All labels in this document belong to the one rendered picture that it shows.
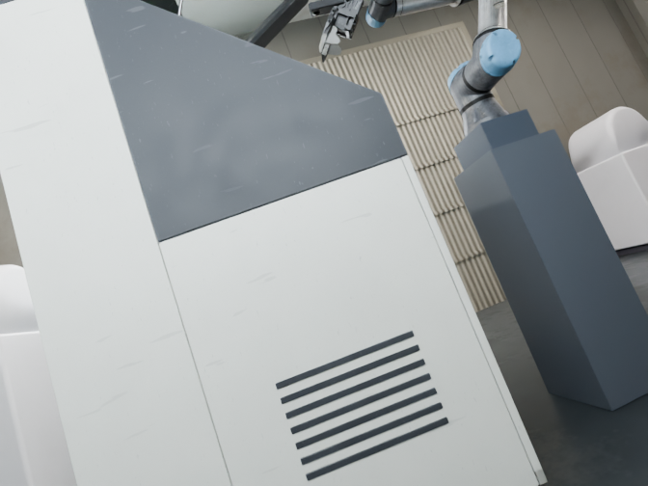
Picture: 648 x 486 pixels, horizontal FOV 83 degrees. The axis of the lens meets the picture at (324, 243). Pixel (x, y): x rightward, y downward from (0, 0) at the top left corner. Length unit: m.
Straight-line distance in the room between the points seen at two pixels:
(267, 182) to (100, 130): 0.39
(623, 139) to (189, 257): 3.67
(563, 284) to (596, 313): 0.12
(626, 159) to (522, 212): 2.69
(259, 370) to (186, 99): 0.62
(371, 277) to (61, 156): 0.73
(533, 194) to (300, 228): 0.75
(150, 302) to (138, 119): 0.41
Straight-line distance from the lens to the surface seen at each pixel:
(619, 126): 4.03
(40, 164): 1.03
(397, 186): 0.83
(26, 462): 2.33
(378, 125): 0.88
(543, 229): 1.25
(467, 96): 1.41
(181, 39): 1.03
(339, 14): 1.37
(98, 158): 0.96
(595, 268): 1.33
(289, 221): 0.79
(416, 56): 4.08
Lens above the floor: 0.56
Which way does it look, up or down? 8 degrees up
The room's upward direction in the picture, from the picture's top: 21 degrees counter-clockwise
